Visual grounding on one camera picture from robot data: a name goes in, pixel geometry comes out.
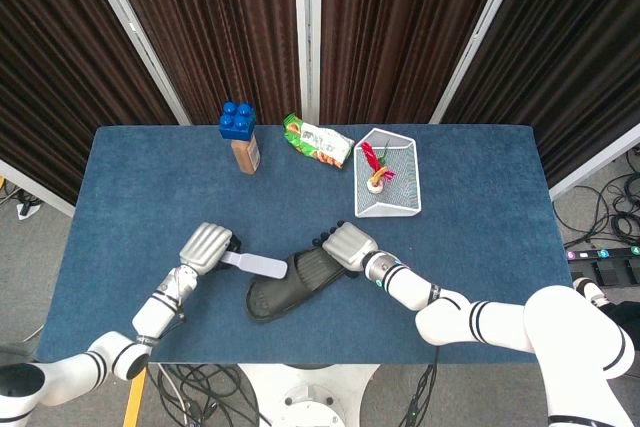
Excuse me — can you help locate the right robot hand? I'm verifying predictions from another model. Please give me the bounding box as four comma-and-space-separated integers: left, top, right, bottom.
310, 220, 380, 281

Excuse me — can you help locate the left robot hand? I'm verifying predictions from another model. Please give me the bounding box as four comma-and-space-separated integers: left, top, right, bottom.
178, 221, 245, 277

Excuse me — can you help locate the grey brush tool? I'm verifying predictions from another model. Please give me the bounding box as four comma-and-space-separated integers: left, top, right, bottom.
219, 250, 289, 280

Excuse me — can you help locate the black slipper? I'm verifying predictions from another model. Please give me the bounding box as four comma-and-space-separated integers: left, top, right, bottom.
243, 241, 357, 323

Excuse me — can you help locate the colourful feather shuttlecock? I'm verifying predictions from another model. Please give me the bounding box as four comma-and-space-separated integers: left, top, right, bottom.
360, 140, 397, 195

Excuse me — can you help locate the brown liquid bottle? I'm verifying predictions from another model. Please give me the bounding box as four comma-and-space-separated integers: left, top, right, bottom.
230, 132, 262, 176

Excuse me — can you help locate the green snack bag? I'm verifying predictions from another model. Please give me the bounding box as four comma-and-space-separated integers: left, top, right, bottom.
282, 112, 356, 170

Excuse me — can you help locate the blue toy building block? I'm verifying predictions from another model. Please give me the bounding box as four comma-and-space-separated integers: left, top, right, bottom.
218, 100, 258, 142

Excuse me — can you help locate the blue table mat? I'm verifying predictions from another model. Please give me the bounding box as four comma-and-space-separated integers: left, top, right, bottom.
37, 124, 574, 366

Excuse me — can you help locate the yellow floor tape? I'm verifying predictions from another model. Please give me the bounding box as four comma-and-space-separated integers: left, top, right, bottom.
122, 368, 149, 427

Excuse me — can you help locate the dark brown pleated curtain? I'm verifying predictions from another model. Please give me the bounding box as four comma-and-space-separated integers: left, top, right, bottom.
318, 0, 515, 126
101, 0, 302, 126
441, 0, 640, 189
0, 0, 180, 206

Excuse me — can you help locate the black power strip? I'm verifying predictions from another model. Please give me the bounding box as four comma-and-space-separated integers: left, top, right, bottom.
564, 244, 640, 263

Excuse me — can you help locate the white wire mesh basket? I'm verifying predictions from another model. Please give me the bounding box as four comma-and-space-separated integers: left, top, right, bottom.
353, 127, 423, 219

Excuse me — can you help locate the black cable bundle under table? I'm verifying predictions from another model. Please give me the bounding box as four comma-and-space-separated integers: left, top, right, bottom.
157, 363, 264, 427

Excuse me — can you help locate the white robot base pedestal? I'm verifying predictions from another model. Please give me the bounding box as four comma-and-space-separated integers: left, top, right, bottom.
237, 362, 381, 427

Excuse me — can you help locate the white partition frame rail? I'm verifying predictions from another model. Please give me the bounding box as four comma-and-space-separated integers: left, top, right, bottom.
548, 121, 640, 201
0, 159, 77, 219

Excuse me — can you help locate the white partition frame post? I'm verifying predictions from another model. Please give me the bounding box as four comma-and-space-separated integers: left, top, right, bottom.
428, 0, 531, 125
77, 0, 193, 126
292, 0, 324, 125

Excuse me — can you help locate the black floor cable tangle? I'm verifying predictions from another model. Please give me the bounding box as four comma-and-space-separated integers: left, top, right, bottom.
552, 145, 640, 248

